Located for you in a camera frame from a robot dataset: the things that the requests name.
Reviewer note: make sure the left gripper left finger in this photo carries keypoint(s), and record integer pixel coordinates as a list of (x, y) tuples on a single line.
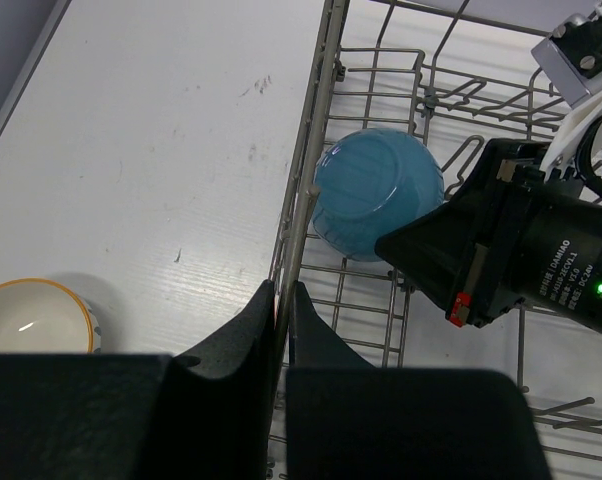
[(203, 414)]

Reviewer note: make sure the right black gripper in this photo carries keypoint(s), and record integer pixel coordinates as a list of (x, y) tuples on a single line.
[(504, 239)]

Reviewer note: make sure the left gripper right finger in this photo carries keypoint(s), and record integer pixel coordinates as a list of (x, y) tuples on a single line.
[(346, 419)]

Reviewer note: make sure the plain blue bowl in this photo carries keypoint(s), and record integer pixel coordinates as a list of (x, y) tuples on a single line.
[(372, 182)]

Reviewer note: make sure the grey wire dish rack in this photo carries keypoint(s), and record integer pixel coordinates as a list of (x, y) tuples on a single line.
[(453, 74)]

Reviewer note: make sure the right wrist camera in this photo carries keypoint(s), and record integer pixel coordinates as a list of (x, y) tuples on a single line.
[(571, 58)]

